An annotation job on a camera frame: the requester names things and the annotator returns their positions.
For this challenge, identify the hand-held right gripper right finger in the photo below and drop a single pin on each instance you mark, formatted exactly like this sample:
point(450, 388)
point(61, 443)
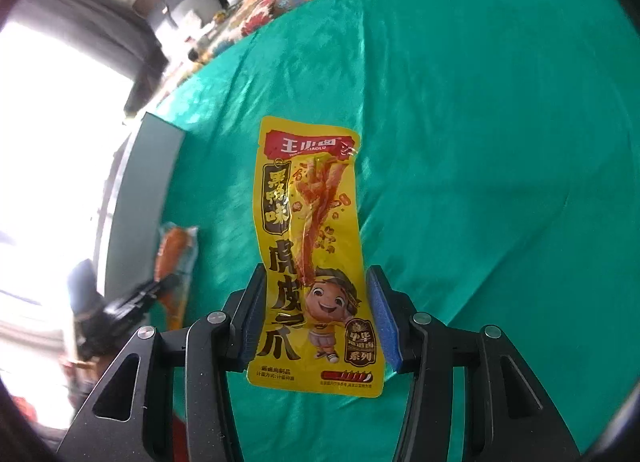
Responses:
point(382, 322)

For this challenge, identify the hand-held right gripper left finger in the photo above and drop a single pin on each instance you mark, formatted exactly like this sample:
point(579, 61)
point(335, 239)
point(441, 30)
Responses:
point(250, 332)

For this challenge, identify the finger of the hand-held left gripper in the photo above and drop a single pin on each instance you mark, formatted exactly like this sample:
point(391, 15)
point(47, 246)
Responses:
point(142, 298)

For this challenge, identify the orange snack packet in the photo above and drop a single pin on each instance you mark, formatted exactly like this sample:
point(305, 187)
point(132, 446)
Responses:
point(175, 252)

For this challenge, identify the grey board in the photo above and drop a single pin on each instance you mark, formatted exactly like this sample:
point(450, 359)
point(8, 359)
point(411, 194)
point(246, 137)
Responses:
point(145, 177)

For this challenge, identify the yellow snack packet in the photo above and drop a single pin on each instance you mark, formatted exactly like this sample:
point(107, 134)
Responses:
point(310, 192)

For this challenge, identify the grey curtain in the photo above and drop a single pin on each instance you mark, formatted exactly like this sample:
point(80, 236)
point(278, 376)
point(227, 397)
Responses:
point(100, 27)

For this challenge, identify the floral bed sheet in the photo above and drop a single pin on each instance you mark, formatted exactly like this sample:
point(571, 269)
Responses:
point(280, 7)

